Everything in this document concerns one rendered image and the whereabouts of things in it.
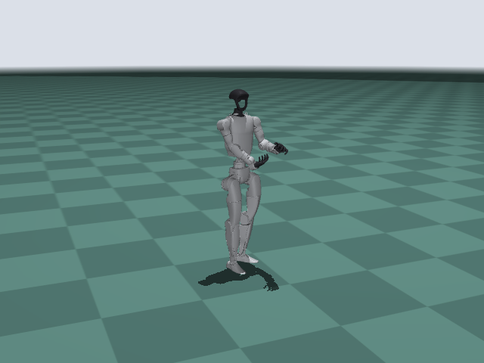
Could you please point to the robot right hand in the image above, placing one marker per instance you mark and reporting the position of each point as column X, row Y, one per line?
column 261, row 162

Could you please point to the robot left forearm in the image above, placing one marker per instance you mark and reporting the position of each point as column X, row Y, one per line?
column 270, row 148

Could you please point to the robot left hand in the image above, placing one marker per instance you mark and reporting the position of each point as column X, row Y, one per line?
column 280, row 148

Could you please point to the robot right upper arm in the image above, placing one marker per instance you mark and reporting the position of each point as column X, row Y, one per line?
column 223, row 126

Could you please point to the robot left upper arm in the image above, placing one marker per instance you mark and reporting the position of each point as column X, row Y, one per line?
column 257, row 129

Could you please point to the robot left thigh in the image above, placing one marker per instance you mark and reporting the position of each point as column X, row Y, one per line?
column 253, row 198

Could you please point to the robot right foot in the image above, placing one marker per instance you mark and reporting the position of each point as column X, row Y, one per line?
column 236, row 268

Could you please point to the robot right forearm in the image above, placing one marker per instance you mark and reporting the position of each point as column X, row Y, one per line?
column 241, row 154

